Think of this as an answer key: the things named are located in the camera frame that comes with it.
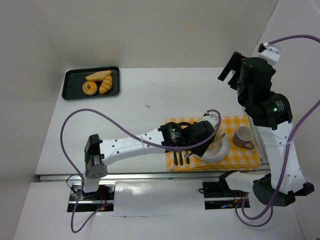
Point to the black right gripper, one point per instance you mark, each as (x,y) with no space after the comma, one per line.
(235,69)

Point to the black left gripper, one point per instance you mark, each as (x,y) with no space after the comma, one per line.
(200,149)

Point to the sugared orange round cake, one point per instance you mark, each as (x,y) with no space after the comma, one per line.
(213,140)

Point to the metal tongs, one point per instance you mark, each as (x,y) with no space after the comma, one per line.
(217,139)

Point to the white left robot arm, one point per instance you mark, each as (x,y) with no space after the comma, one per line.
(170,137)

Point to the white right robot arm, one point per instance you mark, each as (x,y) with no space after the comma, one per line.
(272,116)

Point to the striped bread roll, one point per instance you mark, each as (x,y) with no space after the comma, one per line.
(106,85)

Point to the white plate blue rim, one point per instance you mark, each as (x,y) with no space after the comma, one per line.
(217,153)

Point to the purple mug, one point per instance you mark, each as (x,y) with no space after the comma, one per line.
(242,138)

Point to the long flat pastry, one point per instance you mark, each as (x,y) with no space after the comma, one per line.
(98,76)

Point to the black baking tray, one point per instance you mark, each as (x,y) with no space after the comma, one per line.
(75,78)

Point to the black handled knife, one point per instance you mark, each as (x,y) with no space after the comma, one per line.
(175,158)

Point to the black handled fork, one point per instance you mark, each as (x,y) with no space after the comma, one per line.
(181,158)

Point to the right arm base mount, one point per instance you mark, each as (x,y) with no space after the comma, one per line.
(217,199)

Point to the orange ring donut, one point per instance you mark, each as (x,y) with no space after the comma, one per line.
(89,88)

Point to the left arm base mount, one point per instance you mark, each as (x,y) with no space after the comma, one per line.
(101,200)

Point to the aluminium front rail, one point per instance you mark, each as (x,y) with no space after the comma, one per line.
(141,176)

